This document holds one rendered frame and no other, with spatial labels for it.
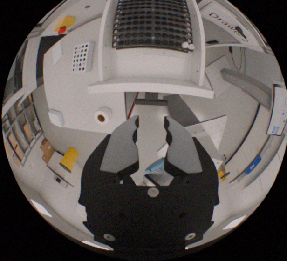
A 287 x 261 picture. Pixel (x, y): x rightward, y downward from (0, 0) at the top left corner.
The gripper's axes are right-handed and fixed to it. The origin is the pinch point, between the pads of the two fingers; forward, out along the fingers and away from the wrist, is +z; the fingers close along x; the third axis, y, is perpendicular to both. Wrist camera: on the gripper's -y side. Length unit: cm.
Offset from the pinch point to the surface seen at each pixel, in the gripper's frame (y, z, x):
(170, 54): -9.9, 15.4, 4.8
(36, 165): 213, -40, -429
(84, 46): -18.0, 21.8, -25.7
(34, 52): -41, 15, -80
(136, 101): 1.5, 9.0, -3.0
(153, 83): -2.7, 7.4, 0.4
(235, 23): -33.0, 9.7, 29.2
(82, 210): 296, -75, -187
